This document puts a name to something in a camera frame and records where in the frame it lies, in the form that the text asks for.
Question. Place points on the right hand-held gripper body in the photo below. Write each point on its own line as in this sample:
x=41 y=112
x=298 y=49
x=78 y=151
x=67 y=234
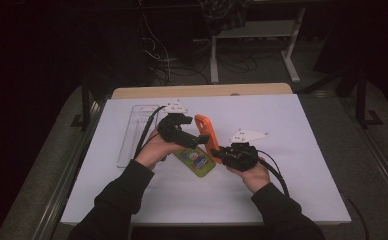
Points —
x=240 y=155

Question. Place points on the dark cloth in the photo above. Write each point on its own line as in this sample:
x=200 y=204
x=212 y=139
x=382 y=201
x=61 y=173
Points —
x=225 y=13

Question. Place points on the person's right hand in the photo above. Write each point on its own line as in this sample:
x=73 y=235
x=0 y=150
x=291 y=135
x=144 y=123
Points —
x=253 y=176

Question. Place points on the black metal stand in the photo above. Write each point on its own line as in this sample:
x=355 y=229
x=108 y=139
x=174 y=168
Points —
x=85 y=106
x=362 y=100

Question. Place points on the wooden table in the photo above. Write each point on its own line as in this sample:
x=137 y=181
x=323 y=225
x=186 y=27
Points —
x=198 y=90

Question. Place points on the person's left hand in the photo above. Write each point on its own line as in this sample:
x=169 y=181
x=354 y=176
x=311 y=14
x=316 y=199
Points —
x=155 y=150

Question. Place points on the white table mat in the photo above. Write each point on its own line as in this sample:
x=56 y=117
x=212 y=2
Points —
x=282 y=183

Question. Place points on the metal floor rail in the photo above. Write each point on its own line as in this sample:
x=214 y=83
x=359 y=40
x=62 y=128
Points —
x=62 y=193
x=385 y=170

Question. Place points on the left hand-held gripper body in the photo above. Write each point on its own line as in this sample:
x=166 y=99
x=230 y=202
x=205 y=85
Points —
x=175 y=131

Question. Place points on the clear plastic tray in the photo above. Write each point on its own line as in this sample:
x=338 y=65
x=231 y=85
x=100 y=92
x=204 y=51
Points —
x=133 y=133

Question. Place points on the white metal frame desk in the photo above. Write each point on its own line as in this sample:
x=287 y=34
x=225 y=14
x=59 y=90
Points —
x=255 y=29

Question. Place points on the green cartoon phone case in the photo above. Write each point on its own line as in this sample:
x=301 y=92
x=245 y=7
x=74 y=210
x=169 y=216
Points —
x=195 y=163

